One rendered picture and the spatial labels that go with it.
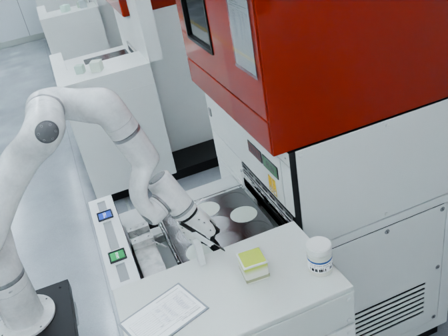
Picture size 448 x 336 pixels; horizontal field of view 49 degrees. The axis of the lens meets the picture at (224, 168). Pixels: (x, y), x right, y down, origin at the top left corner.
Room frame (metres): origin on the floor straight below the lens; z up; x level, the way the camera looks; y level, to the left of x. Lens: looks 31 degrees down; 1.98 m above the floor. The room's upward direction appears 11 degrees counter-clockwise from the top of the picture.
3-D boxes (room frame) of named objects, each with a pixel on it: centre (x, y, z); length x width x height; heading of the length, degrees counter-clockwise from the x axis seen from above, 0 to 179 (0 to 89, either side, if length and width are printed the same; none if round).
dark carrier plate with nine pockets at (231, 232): (1.44, 0.06, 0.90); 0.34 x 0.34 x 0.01; 16
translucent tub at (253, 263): (1.08, -0.03, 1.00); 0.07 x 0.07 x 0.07; 11
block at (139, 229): (1.51, 0.36, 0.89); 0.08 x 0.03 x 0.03; 106
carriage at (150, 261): (1.36, 0.32, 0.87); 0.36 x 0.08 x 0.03; 16
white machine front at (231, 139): (1.69, -0.10, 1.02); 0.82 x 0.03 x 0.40; 16
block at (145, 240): (1.43, 0.34, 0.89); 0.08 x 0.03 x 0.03; 106
